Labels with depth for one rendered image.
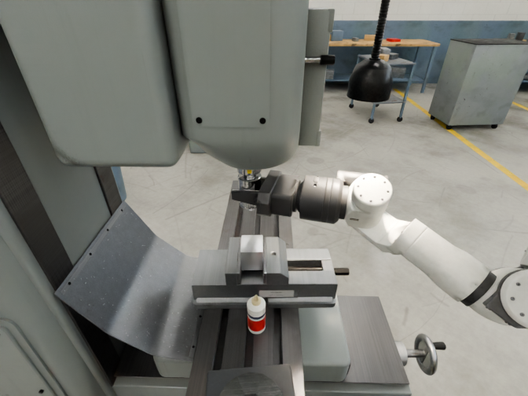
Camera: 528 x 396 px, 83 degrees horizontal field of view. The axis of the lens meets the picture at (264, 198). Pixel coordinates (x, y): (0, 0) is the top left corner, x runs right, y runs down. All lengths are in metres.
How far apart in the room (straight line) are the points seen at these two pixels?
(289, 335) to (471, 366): 1.43
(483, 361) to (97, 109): 2.02
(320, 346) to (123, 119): 0.69
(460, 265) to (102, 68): 0.57
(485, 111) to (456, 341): 3.74
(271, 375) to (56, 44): 0.51
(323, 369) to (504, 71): 4.72
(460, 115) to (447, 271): 4.56
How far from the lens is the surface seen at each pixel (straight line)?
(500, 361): 2.15
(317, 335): 0.88
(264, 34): 0.42
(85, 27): 0.46
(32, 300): 0.72
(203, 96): 0.44
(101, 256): 0.80
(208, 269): 0.77
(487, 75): 5.05
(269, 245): 0.76
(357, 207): 0.55
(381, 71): 0.55
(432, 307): 2.19
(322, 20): 0.51
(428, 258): 0.55
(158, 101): 0.45
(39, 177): 0.67
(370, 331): 1.03
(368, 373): 0.96
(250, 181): 0.58
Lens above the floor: 1.56
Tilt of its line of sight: 34 degrees down
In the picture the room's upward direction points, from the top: straight up
